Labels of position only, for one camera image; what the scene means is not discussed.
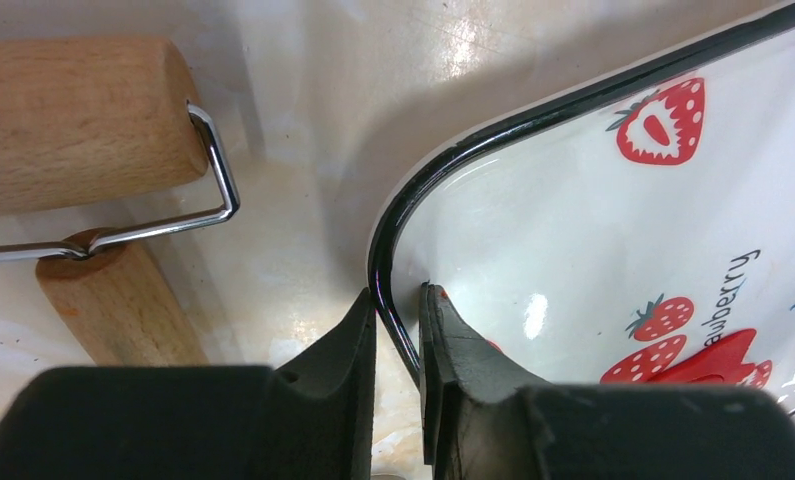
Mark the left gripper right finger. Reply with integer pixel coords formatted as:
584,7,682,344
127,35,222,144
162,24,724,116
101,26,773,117
418,283,795,479

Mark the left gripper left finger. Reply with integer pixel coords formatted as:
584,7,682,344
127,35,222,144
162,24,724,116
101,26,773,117
0,290,377,479

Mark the red dough disc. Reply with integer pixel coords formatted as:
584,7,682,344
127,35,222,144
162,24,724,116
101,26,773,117
648,329,757,385

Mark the strawberry print white tray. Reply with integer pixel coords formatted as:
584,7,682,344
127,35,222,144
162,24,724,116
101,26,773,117
368,1,795,421

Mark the wooden double-ended rolling pin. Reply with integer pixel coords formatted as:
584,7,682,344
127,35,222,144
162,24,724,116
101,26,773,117
0,35,240,367

